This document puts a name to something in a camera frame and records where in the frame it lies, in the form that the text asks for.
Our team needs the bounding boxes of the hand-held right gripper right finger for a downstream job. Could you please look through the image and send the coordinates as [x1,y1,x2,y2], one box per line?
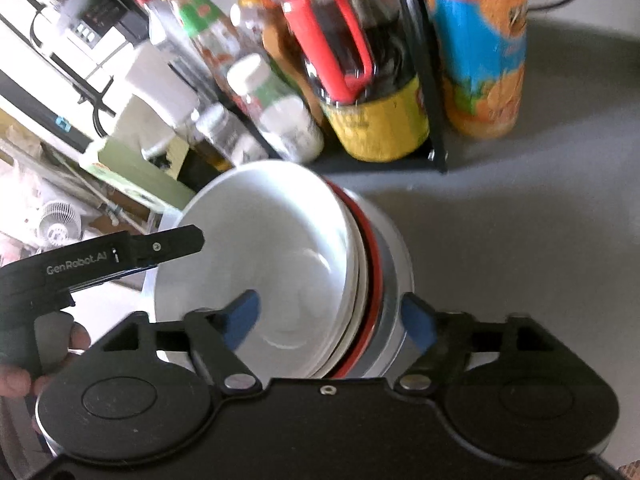
[395,292,556,393]

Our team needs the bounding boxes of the soy sauce bottle red handle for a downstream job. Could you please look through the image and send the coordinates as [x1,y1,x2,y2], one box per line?
[267,0,432,163]

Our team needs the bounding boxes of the clear bottle red cap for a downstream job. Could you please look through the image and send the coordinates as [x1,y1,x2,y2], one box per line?
[135,0,201,91]

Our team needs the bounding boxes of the small white fan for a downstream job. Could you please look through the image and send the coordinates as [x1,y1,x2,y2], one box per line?
[37,200,84,249]

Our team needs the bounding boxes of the orange juice bottle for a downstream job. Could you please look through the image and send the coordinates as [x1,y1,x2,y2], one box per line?
[419,0,529,141]

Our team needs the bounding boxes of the sauce bottle yellow cap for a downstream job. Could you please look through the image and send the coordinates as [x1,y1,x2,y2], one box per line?
[157,0,241,103]

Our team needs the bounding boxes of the black electronic device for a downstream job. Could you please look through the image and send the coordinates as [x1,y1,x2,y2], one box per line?
[60,0,151,52]

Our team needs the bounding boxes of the black wire rack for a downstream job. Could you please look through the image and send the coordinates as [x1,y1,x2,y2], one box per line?
[220,0,449,176]

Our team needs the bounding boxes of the white plastic container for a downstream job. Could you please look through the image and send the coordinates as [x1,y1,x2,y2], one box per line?
[107,42,201,158]

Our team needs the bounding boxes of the small jar metal lid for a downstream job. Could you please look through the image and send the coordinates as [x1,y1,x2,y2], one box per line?
[190,105,269,172]

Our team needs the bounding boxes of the large white bowl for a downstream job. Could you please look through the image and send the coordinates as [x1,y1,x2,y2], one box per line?
[152,160,358,377]

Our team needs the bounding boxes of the green cardboard box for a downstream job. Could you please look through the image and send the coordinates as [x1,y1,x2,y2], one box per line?
[77,137,197,212]

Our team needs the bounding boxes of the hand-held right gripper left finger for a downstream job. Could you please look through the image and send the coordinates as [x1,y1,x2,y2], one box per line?
[102,289,263,393]

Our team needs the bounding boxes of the white plastic bottle green label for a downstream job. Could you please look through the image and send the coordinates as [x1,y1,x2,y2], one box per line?
[225,52,326,163]

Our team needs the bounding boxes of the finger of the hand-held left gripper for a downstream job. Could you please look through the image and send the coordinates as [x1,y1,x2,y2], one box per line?
[120,225,206,277]

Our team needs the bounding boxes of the brown bottle orange cap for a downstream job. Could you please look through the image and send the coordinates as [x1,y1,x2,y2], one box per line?
[235,0,323,123]

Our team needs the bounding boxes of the person's left hand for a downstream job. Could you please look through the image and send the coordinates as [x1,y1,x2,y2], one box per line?
[0,310,92,400]

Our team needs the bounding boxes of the red-rimmed white bowl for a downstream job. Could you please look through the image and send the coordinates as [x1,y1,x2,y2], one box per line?
[327,184,387,380]

